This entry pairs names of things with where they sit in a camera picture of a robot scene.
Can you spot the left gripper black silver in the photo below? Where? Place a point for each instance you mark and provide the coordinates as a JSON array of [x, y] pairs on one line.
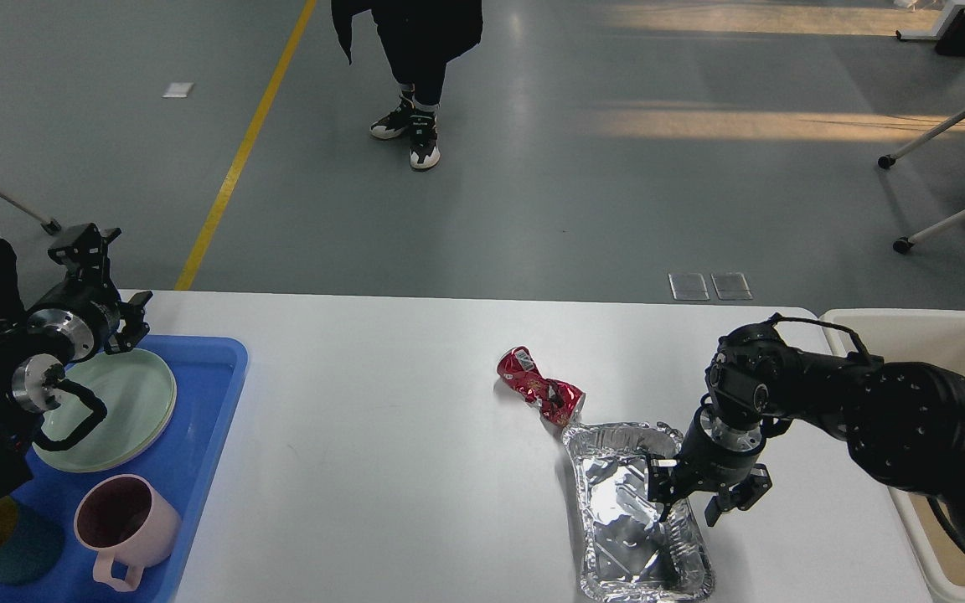
[[86, 309]]

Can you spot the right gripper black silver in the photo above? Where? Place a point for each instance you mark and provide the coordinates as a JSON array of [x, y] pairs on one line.
[[714, 457]]

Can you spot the aluminium foil tray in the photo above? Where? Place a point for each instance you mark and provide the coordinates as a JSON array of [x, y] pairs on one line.
[[635, 550]]

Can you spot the green plate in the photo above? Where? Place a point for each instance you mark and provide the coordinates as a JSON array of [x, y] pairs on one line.
[[139, 391]]

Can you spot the pink mug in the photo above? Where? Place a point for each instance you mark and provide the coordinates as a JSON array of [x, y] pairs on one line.
[[130, 526]]

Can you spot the brown paper bag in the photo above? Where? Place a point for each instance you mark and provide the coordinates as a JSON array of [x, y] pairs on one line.
[[948, 557]]

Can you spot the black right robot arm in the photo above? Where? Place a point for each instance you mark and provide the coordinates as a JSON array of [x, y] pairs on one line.
[[902, 422]]

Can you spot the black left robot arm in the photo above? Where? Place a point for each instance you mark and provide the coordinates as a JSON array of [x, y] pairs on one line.
[[39, 406]]

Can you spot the blue plastic tray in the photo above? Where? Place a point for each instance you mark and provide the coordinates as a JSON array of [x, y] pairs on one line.
[[210, 374]]

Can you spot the crushed red can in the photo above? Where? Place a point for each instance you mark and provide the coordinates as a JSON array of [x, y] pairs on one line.
[[557, 401]]

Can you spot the clear floor plate left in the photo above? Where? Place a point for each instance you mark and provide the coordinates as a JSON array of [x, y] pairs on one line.
[[688, 287]]

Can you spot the clear floor plate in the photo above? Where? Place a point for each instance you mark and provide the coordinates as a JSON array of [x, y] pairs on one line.
[[688, 287], [731, 286]]

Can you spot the clear floor plate right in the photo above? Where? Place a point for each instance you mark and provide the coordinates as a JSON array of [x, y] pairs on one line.
[[731, 286]]

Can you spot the teal yellow cup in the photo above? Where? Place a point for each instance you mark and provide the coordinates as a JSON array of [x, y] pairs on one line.
[[30, 545]]

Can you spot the beige plastic bin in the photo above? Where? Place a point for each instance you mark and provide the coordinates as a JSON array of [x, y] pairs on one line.
[[907, 335]]

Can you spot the person in black coat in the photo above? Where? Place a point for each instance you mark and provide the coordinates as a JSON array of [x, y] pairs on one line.
[[419, 39]]

